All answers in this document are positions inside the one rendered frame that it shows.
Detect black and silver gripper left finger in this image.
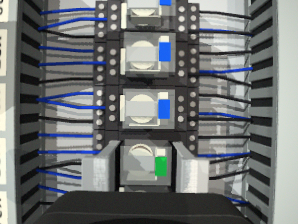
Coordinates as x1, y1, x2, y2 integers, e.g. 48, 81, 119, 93
82, 140, 123, 192

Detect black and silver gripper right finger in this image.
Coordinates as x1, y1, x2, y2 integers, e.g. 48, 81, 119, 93
169, 142, 210, 193

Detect grey relay with green button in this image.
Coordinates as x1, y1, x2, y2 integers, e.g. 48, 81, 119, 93
120, 139, 172, 186

